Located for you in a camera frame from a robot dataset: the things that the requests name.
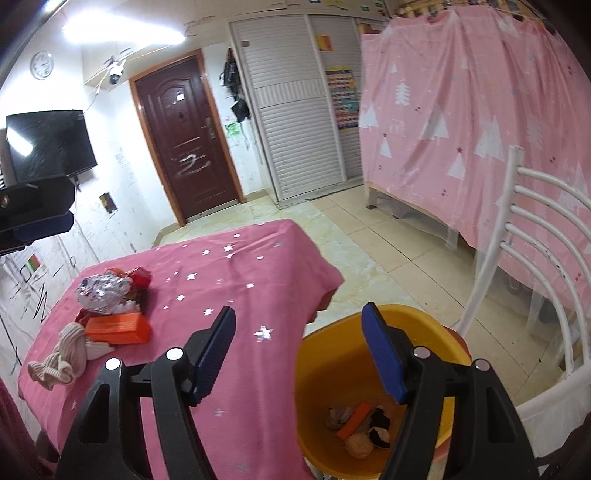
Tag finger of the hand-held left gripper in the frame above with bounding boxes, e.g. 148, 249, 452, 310
0, 182, 76, 244

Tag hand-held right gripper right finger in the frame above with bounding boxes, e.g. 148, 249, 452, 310
361, 302, 541, 480

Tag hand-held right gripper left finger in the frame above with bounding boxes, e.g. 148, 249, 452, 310
54, 305, 238, 480

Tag yellow plastic bin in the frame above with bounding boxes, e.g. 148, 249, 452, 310
295, 304, 472, 480

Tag white tissue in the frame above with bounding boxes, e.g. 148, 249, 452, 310
111, 299, 144, 319

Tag orange cardboard box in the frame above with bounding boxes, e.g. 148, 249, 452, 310
84, 312, 152, 346

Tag shiny plastic wrapper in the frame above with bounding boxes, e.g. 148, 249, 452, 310
76, 272, 130, 317

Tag red wrapper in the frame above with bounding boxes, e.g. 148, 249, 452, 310
104, 265, 153, 301

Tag beige knit cloth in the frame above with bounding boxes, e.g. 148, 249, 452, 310
27, 322, 114, 393

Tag pink star-print tablecloth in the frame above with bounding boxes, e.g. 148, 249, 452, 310
18, 219, 345, 480

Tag orange stool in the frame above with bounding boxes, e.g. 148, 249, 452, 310
443, 325, 472, 366

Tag beige round ball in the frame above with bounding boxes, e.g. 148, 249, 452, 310
345, 434, 374, 460

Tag white metal chair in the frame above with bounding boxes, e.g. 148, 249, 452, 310
455, 144, 591, 444

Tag dark brown door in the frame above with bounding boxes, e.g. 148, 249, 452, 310
129, 50, 245, 227

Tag ceiling light tube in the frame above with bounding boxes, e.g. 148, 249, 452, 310
60, 9, 185, 44

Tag white louvred wardrobe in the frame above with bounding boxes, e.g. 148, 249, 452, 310
229, 14, 389, 210

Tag pink tree-print bed curtain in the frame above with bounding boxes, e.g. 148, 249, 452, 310
360, 7, 591, 319

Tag colourful chart poster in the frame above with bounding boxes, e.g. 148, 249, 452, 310
325, 68, 361, 131

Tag black wall television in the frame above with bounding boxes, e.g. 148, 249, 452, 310
6, 110, 99, 184

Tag round white wall clock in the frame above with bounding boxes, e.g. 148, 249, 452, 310
30, 51, 55, 80

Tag white security camera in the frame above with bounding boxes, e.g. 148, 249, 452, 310
105, 58, 127, 86

